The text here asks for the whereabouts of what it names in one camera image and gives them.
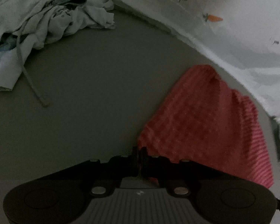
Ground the red checkered cloth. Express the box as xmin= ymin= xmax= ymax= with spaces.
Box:
xmin=137 ymin=65 xmax=274 ymax=188

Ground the white carrot print sheet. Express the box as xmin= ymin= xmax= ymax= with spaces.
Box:
xmin=113 ymin=0 xmax=280 ymax=121

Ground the pale crumpled garment pile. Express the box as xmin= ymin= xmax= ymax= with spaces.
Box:
xmin=0 ymin=0 xmax=115 ymax=106

